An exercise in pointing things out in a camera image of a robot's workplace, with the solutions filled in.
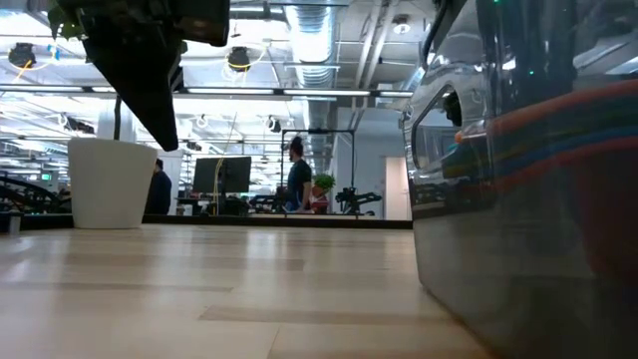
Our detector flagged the black aluminium table frame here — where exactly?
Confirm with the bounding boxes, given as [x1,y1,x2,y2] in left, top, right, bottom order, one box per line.
[0,210,415,236]

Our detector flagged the silver ribbed ventilation duct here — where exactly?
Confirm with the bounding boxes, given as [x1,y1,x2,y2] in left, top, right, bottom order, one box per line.
[285,0,342,174]

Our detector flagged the black ceiling-hung device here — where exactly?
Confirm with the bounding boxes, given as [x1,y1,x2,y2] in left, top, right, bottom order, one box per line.
[8,41,38,70]
[227,45,252,73]

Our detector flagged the long hanging strip light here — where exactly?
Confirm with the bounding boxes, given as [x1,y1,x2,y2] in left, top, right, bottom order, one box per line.
[0,84,416,102]

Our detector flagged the person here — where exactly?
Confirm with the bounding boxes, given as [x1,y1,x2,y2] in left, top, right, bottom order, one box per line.
[284,135,315,215]
[144,158,173,216]

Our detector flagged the black computer monitor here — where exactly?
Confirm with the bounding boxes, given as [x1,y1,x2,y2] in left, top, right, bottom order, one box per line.
[191,156,253,196]

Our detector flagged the green leafy plant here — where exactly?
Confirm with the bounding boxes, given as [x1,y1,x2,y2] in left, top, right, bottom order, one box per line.
[46,3,188,142]

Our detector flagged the small background potted plant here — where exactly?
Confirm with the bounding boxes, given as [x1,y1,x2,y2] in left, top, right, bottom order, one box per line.
[312,173,338,215]

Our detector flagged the grey translucent plastic basket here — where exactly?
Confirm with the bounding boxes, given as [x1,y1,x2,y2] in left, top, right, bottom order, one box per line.
[398,0,638,359]

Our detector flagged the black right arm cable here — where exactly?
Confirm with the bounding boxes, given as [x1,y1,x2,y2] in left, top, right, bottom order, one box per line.
[420,0,453,69]

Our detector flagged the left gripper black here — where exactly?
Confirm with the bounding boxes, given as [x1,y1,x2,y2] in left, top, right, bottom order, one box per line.
[54,0,231,153]

